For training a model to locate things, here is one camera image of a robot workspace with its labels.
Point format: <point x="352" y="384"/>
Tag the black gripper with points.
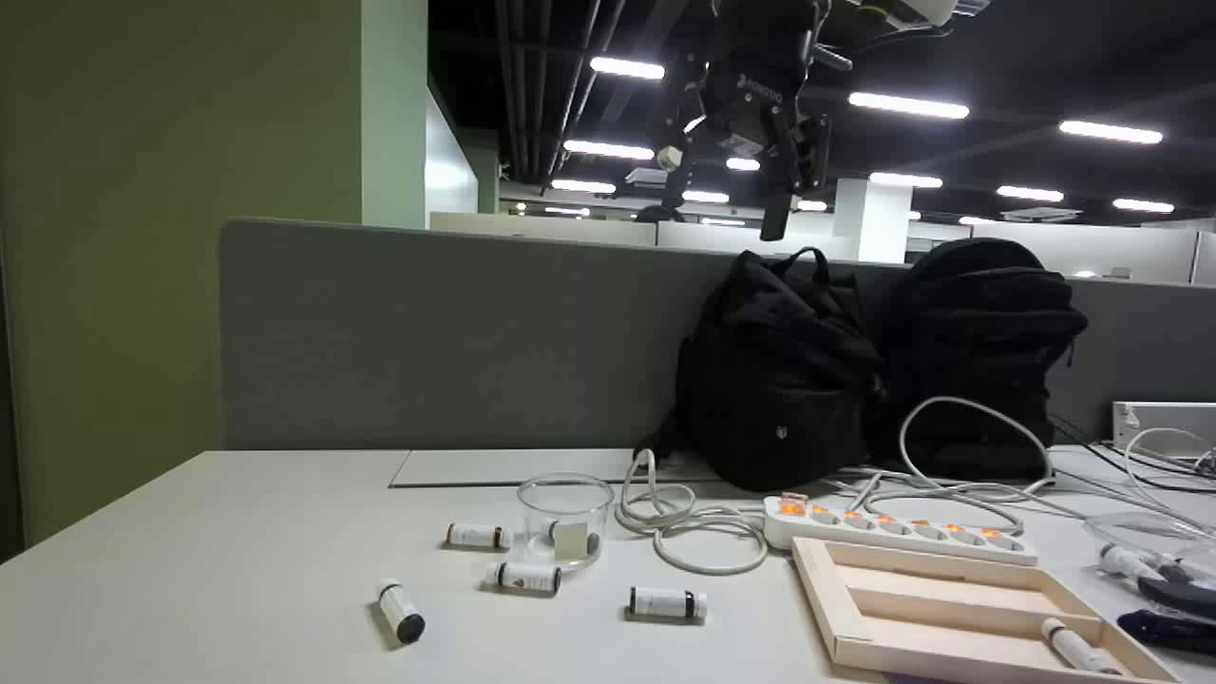
<point x="743" y="93"/>

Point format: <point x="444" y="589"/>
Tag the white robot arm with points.
<point x="848" y="27"/>

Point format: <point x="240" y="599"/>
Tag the left black backpack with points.
<point x="777" y="375"/>

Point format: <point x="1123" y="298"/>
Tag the black backpack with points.
<point x="777" y="375"/>
<point x="967" y="338"/>

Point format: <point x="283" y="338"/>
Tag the right black backpack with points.
<point x="967" y="338"/>

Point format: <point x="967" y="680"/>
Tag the clear plastic cup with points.
<point x="564" y="495"/>

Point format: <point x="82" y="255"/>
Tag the grey desk partition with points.
<point x="416" y="338"/>

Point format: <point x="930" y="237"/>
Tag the white tube inside cup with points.
<point x="572" y="537"/>

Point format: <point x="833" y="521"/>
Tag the white tube right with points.
<point x="666" y="606"/>

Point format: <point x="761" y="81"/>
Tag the white tube far left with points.
<point x="476" y="537"/>

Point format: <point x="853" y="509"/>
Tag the wooden compartment tray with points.
<point x="960" y="619"/>

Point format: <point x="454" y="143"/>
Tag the white tube middle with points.
<point x="539" y="579"/>

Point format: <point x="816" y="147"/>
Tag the white tube in wooden tray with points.
<point x="1079" y="651"/>

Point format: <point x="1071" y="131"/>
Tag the white tube with black cap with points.
<point x="400" y="617"/>

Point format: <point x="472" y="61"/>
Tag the white extension cord power strip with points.
<point x="792" y="516"/>

